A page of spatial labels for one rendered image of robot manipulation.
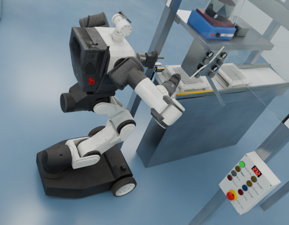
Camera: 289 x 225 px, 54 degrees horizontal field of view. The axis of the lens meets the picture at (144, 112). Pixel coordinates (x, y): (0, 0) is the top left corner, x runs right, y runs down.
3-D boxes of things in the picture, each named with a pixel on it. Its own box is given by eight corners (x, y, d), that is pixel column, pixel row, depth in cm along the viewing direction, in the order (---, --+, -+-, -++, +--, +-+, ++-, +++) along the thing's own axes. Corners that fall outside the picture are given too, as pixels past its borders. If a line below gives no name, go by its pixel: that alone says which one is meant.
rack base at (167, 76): (187, 72, 213) (188, 69, 212) (205, 93, 200) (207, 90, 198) (161, 73, 200) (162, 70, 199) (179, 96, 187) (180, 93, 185)
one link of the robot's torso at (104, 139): (79, 166, 198) (129, 123, 188) (71, 144, 209) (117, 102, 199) (93, 169, 211) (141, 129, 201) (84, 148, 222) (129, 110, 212)
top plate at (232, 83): (231, 86, 208) (232, 84, 207) (211, 66, 222) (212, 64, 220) (251, 83, 222) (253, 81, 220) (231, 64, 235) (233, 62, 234)
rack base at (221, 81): (227, 91, 212) (229, 89, 210) (208, 71, 225) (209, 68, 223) (248, 88, 225) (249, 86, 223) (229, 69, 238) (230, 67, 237)
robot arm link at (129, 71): (129, 90, 127) (110, 70, 130) (130, 97, 135) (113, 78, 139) (148, 74, 129) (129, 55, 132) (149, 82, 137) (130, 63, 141)
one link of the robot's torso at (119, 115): (124, 139, 202) (88, 114, 164) (115, 121, 212) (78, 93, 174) (141, 127, 201) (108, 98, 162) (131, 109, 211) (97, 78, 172)
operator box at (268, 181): (239, 215, 132) (273, 185, 115) (217, 185, 141) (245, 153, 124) (247, 211, 135) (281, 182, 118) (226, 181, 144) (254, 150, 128)
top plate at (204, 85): (190, 66, 210) (191, 64, 209) (208, 88, 197) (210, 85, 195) (163, 67, 197) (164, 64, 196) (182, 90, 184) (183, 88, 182)
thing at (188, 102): (171, 110, 192) (177, 100, 185) (152, 83, 208) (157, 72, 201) (282, 95, 261) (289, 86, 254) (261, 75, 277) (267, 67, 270)
